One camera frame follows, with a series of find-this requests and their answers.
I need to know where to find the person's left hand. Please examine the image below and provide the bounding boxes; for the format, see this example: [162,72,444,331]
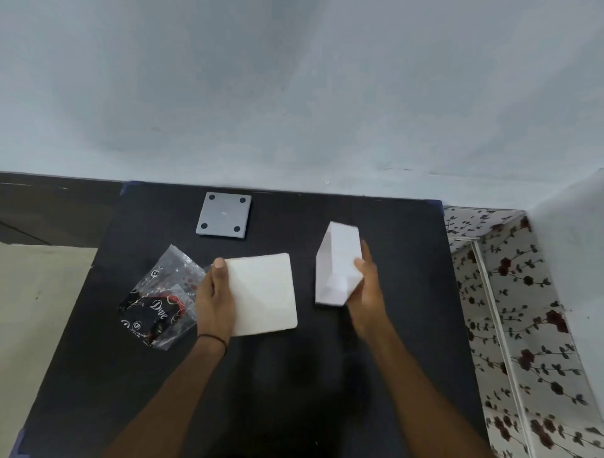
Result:
[195,257,237,345]

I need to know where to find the white box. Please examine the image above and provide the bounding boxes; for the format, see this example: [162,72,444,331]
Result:
[315,221,365,308]

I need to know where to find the white square box lid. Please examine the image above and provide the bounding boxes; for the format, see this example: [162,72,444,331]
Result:
[224,253,298,338]

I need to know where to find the person's left forearm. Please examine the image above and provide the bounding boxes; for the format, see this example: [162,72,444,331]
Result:
[100,336,229,458]

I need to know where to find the black red printed pouch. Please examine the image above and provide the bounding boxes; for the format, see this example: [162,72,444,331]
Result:
[118,289,190,348]

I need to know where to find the clear plastic bag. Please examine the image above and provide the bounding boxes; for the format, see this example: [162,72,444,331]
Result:
[117,244,209,351]

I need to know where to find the person's right forearm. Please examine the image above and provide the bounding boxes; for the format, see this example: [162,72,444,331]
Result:
[360,326,494,458]

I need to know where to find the grey square plate black dots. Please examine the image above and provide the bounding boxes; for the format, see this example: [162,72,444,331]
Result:
[195,192,253,238]

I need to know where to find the black wrist band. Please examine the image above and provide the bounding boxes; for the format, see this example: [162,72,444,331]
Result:
[197,333,228,357]

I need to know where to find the person's right hand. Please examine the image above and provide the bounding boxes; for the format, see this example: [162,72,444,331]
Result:
[346,240,395,342]

